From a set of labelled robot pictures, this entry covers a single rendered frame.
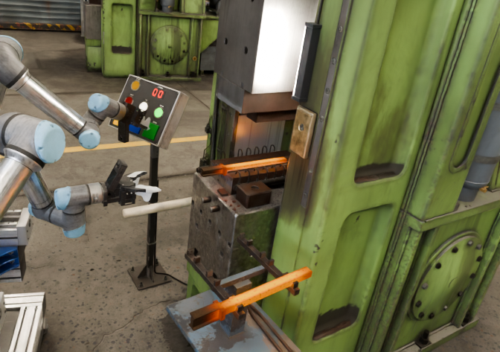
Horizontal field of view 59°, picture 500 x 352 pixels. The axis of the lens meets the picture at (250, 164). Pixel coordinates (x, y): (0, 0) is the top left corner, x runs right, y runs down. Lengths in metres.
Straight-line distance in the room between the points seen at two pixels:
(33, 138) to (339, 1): 1.00
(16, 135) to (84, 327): 1.37
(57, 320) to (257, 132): 1.41
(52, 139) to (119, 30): 5.21
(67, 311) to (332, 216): 1.59
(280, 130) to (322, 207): 0.69
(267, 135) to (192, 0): 4.65
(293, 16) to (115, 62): 5.10
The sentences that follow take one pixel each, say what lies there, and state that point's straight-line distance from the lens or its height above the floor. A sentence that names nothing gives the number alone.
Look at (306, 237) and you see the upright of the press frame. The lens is 1.72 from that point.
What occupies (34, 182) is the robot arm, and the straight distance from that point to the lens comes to 1.65.
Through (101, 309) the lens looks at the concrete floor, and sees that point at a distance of 2.63.
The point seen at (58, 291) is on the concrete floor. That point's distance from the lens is 2.77.
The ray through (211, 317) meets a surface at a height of 0.91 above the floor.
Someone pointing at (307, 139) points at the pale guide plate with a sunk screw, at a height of 1.26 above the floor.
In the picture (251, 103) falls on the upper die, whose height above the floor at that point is 1.31.
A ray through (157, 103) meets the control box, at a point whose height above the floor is 1.12.
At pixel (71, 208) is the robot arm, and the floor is 0.96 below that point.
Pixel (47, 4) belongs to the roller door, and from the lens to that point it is 9.49.
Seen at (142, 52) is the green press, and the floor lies 0.39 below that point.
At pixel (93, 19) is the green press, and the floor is 0.73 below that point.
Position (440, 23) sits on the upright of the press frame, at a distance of 1.71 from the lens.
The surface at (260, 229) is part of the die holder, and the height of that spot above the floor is 0.82.
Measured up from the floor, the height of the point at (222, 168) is 1.01.
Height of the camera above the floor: 1.82
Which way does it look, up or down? 25 degrees down
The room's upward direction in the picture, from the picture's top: 8 degrees clockwise
